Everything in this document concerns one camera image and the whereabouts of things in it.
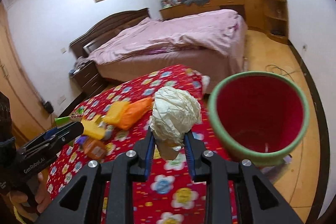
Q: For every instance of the dark clothes pile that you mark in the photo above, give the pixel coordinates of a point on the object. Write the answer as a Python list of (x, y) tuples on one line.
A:
[(196, 2)]

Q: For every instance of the orange small box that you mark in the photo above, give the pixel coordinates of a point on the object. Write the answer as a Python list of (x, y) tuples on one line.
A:
[(94, 149)]

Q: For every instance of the red floral quilt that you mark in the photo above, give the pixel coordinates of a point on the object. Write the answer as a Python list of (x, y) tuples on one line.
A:
[(169, 195)]

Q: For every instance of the wooden wardrobe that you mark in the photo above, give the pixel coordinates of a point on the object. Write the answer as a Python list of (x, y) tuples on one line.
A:
[(28, 115)]

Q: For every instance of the pink bed with duvet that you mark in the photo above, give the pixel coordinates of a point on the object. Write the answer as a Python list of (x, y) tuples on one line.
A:
[(211, 43)]

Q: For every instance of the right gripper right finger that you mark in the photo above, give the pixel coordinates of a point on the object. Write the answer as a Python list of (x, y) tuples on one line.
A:
[(194, 149)]

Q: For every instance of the yellow foam net sleeve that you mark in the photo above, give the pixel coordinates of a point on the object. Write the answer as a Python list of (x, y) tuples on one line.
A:
[(100, 126)]

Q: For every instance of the white paper ball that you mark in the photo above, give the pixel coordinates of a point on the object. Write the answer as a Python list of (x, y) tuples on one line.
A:
[(174, 113)]

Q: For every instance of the orange plastic bag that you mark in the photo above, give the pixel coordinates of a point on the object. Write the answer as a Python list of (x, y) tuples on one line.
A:
[(133, 112)]

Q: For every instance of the dark wooden headboard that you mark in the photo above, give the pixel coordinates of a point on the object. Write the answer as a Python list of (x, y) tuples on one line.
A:
[(107, 28)]

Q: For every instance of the red bin green rim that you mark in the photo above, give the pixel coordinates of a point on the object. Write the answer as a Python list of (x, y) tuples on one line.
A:
[(259, 116)]

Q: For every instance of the dark wooden nightstand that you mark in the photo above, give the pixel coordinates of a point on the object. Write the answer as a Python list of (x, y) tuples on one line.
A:
[(89, 79)]

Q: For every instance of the long wooden desk cabinet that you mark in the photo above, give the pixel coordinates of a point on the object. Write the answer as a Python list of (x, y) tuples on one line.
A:
[(267, 16)]

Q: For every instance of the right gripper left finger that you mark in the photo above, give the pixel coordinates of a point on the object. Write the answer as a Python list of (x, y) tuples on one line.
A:
[(145, 152)]

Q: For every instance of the black wall charger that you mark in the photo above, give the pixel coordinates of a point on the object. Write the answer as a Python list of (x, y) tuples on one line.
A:
[(47, 106)]

